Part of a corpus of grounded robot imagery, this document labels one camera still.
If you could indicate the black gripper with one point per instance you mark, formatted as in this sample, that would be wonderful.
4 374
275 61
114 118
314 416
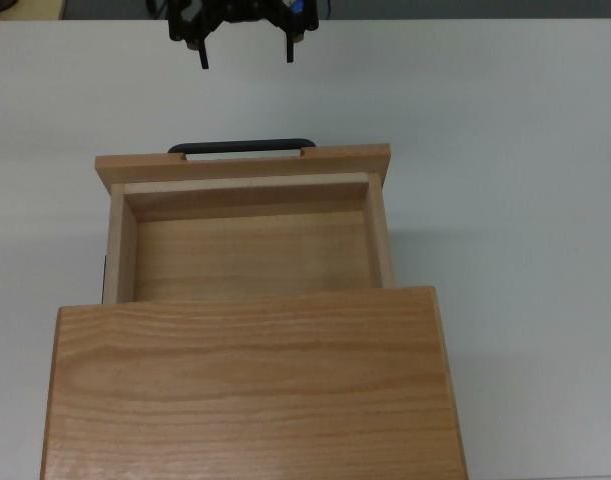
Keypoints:
245 10

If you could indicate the brown desk surface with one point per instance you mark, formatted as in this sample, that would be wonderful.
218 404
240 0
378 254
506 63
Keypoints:
30 9

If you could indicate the wooden two-drawer cabinet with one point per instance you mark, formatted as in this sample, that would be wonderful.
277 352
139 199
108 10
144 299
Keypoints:
255 390

